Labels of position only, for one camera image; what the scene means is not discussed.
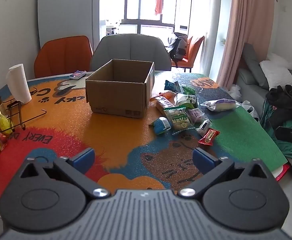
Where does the teal snack packet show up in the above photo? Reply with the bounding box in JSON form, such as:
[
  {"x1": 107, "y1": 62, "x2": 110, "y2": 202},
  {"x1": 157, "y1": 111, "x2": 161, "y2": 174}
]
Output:
[{"x1": 164, "y1": 80, "x2": 182, "y2": 92}]

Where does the green jacket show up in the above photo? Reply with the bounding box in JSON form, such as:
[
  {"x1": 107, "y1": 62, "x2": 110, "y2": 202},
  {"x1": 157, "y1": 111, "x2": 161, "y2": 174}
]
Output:
[{"x1": 260, "y1": 97, "x2": 292, "y2": 161}]

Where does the small black white snack packet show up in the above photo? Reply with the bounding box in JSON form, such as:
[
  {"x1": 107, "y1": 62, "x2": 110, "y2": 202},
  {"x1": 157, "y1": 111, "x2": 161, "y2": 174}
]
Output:
[{"x1": 196, "y1": 119, "x2": 212, "y2": 137}]

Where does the grey black backpack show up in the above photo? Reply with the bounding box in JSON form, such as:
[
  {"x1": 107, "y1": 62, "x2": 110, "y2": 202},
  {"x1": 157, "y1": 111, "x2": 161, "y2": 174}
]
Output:
[{"x1": 167, "y1": 32, "x2": 188, "y2": 61}]

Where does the large white purple snack bag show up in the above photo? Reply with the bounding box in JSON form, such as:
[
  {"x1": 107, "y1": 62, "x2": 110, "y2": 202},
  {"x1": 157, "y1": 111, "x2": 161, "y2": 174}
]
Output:
[{"x1": 200, "y1": 99, "x2": 243, "y2": 112}]

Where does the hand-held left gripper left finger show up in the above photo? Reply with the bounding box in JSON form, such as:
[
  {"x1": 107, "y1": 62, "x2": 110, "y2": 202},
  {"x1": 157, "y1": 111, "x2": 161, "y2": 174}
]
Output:
[{"x1": 18, "y1": 148, "x2": 111, "y2": 199}]

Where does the light green bread packet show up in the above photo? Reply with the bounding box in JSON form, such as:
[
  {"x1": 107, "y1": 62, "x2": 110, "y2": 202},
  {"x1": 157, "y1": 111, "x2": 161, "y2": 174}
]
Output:
[{"x1": 164, "y1": 106, "x2": 196, "y2": 131}]

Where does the white paper towel roll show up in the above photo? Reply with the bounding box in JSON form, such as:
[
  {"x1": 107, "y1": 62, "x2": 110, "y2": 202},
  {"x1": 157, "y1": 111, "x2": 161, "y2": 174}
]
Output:
[{"x1": 6, "y1": 64, "x2": 32, "y2": 105}]

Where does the white black speckled snack packet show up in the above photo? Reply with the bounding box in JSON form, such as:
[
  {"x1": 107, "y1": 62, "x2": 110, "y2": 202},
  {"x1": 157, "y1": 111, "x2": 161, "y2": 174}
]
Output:
[{"x1": 173, "y1": 93, "x2": 198, "y2": 110}]

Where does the black clothes pile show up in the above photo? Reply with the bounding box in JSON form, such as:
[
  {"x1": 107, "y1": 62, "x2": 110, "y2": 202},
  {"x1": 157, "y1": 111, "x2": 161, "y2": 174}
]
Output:
[{"x1": 265, "y1": 84, "x2": 292, "y2": 130}]

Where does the yellow plastic bag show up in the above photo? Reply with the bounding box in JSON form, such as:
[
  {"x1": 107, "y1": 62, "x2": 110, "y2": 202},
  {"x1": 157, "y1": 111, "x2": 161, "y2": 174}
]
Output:
[{"x1": 0, "y1": 108, "x2": 15, "y2": 135}]

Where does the orange upholstered chair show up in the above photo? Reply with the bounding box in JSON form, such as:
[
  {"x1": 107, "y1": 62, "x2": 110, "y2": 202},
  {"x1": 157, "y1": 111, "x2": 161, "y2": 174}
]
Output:
[
  {"x1": 34, "y1": 36, "x2": 94, "y2": 79},
  {"x1": 178, "y1": 37, "x2": 196, "y2": 72},
  {"x1": 190, "y1": 35, "x2": 206, "y2": 68}
]

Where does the pink curtain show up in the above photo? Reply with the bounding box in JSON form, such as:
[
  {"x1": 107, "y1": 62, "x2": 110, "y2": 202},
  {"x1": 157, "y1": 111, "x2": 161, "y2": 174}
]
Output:
[{"x1": 215, "y1": 0, "x2": 279, "y2": 88}]

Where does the dark green snack packet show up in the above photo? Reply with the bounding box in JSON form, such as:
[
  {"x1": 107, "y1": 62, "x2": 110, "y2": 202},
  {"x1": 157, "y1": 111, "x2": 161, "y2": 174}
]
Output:
[{"x1": 182, "y1": 86, "x2": 197, "y2": 97}]

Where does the red flat object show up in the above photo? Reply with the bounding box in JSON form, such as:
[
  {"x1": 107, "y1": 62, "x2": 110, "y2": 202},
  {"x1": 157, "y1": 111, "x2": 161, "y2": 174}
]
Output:
[{"x1": 273, "y1": 164, "x2": 291, "y2": 181}]

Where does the pink snack packet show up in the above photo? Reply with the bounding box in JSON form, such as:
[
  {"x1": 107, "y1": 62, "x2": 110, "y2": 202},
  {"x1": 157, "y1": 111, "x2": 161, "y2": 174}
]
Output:
[{"x1": 187, "y1": 108, "x2": 204, "y2": 123}]

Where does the red snack packet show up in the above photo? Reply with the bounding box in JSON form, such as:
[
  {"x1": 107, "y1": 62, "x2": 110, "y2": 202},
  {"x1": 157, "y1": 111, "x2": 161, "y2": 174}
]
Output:
[{"x1": 198, "y1": 128, "x2": 221, "y2": 146}]

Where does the small blue snack packet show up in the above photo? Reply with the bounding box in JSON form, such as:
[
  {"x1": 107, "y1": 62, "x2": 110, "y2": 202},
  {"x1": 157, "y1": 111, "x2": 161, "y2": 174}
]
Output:
[{"x1": 149, "y1": 117, "x2": 172, "y2": 135}]

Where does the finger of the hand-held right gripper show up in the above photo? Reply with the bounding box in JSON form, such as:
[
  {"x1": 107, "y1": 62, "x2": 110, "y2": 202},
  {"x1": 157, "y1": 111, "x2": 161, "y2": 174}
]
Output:
[{"x1": 276, "y1": 126, "x2": 292, "y2": 145}]

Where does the white pillow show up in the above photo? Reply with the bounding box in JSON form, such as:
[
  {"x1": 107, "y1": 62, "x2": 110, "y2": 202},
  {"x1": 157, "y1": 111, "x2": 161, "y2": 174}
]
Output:
[{"x1": 259, "y1": 53, "x2": 292, "y2": 91}]

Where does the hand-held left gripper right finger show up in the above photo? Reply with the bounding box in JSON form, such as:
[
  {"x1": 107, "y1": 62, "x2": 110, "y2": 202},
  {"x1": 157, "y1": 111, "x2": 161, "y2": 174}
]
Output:
[{"x1": 178, "y1": 148, "x2": 271, "y2": 198}]

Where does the grey pillow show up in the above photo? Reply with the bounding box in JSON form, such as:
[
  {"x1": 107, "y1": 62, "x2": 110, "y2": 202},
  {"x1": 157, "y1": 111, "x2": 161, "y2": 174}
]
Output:
[{"x1": 243, "y1": 43, "x2": 270, "y2": 88}]

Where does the brown cardboard box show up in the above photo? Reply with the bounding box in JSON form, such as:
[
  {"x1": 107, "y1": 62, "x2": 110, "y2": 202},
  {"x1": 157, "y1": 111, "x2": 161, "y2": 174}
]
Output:
[{"x1": 85, "y1": 59, "x2": 155, "y2": 119}]

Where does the grey upholstered chair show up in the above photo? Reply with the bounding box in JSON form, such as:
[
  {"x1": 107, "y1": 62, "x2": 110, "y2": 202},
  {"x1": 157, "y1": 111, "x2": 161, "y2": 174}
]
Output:
[{"x1": 90, "y1": 34, "x2": 172, "y2": 72}]

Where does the cluttered shelf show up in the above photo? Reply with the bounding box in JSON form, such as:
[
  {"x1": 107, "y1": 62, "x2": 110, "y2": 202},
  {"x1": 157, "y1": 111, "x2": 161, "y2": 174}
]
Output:
[{"x1": 99, "y1": 17, "x2": 123, "y2": 37}]

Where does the orange snack packet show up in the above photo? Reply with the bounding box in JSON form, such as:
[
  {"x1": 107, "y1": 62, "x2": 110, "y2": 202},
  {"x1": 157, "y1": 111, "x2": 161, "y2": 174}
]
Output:
[{"x1": 158, "y1": 91, "x2": 177, "y2": 101}]

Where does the long cracker packet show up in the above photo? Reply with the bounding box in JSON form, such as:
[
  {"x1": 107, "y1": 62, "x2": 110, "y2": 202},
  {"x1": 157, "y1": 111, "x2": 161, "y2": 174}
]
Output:
[{"x1": 155, "y1": 96, "x2": 175, "y2": 111}]

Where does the black framed window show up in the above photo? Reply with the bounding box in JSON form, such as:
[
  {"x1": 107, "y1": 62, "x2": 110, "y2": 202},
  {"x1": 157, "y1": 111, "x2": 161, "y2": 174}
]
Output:
[{"x1": 121, "y1": 0, "x2": 194, "y2": 37}]

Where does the grey sofa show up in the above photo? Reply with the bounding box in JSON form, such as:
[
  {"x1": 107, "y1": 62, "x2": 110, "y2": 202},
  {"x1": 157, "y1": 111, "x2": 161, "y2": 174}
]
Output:
[{"x1": 236, "y1": 42, "x2": 292, "y2": 183}]

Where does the black wire rack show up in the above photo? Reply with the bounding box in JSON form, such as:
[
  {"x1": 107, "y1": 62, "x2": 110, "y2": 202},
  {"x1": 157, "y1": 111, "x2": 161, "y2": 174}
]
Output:
[{"x1": 0, "y1": 99, "x2": 48, "y2": 133}]

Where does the white plastic bag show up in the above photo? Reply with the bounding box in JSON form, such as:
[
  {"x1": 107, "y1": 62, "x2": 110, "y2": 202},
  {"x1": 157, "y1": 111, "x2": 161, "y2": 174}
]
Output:
[
  {"x1": 240, "y1": 100, "x2": 261, "y2": 121},
  {"x1": 228, "y1": 84, "x2": 243, "y2": 101}
]

